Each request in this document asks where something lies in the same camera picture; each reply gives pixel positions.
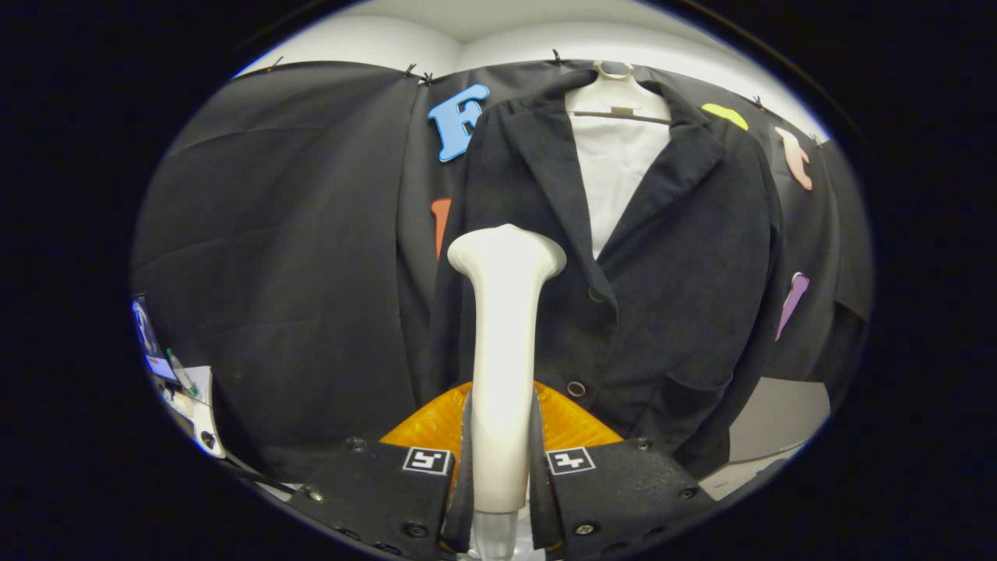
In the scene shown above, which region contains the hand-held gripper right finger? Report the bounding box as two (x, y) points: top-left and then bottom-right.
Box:
(531, 380), (706, 561)

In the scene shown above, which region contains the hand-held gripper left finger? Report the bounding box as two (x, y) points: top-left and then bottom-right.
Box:
(288, 382), (476, 561)

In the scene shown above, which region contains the white garment steamer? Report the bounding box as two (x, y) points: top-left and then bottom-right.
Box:
(447, 224), (568, 561)

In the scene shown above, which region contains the black suit jacket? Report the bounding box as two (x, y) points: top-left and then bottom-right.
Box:
(425, 69), (787, 480)

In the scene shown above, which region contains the grey cabinet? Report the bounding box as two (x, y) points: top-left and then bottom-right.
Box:
(697, 377), (833, 501)

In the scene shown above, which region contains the cluttered white table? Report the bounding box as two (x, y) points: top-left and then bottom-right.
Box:
(131, 295), (227, 460)

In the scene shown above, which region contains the black backdrop cloth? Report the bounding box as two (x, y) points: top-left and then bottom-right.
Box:
(131, 58), (873, 484)

